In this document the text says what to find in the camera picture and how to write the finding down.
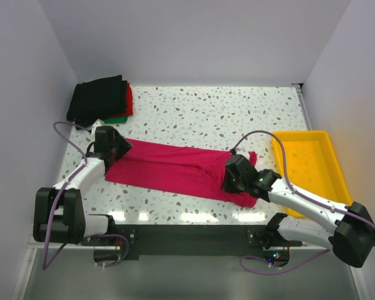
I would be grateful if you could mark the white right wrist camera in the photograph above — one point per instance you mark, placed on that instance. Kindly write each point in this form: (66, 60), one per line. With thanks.
(246, 154)

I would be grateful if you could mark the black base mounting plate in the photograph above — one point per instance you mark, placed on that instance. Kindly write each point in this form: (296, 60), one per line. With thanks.
(193, 240)

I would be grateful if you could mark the aluminium rail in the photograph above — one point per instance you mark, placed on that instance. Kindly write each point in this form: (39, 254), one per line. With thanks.
(300, 95)
(55, 246)

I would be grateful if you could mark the aluminium front rail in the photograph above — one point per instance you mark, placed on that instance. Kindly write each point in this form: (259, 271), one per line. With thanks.
(55, 246)

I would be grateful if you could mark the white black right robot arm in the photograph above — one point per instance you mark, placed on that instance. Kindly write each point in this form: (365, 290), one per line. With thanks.
(346, 230)

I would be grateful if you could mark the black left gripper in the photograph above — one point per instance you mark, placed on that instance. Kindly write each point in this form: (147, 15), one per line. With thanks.
(124, 145)

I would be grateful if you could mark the aluminium right side rail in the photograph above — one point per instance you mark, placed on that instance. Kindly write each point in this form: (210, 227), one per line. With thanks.
(300, 95)

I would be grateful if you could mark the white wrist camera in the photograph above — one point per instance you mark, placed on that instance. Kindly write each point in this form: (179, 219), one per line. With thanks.
(97, 123)
(246, 154)

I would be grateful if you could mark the black folded t-shirt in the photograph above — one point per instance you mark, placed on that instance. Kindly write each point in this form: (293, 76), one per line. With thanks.
(98, 99)

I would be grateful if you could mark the red folded t-shirt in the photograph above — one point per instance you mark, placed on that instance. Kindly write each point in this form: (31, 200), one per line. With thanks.
(129, 101)

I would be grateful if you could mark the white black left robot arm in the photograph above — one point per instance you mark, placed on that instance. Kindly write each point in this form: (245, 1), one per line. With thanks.
(59, 215)

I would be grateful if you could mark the green folded t-shirt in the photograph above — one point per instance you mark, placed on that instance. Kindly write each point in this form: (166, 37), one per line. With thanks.
(116, 120)

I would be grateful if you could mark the yellow plastic tray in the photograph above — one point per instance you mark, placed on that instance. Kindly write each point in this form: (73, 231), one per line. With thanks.
(312, 164)

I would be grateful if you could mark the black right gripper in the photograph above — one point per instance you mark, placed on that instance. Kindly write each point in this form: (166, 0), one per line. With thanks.
(225, 184)

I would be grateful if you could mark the magenta pink t-shirt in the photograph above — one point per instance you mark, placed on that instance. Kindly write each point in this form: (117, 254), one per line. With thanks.
(175, 169)

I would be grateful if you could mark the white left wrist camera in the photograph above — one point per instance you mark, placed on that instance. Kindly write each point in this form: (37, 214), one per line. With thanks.
(97, 123)

